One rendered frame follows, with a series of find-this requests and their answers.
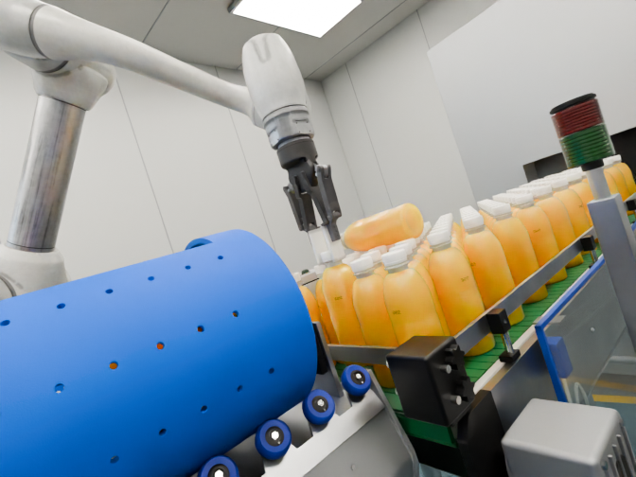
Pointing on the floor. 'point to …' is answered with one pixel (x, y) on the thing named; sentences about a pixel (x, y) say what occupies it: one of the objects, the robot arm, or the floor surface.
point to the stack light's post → (618, 253)
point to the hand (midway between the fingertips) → (326, 245)
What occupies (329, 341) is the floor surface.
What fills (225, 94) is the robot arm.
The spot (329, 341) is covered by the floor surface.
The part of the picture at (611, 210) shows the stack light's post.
